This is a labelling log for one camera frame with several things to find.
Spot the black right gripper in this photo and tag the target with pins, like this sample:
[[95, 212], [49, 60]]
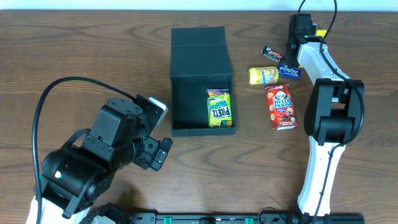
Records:
[[291, 50]]

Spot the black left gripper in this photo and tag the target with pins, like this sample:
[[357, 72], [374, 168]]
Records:
[[154, 152]]

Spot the yellow snack bag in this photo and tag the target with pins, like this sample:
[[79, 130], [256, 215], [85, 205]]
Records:
[[321, 33]]

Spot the green pretz box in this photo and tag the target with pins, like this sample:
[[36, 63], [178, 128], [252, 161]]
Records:
[[219, 108]]

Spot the black gift box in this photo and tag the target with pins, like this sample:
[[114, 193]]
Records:
[[199, 61]]

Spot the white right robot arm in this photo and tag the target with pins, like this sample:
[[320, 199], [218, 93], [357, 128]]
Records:
[[334, 114]]

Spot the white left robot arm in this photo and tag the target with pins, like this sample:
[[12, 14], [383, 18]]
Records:
[[75, 175]]

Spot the black chocolate bar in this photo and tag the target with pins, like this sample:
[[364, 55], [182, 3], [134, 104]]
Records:
[[272, 54]]

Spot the blue eclipse mint tin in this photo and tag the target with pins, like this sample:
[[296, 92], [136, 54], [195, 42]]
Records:
[[289, 72]]

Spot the yellow candy jar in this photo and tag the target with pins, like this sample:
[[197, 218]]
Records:
[[263, 75]]

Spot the red hello panda box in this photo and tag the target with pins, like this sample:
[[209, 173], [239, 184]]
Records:
[[281, 107]]

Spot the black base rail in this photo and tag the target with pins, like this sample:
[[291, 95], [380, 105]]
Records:
[[270, 218]]

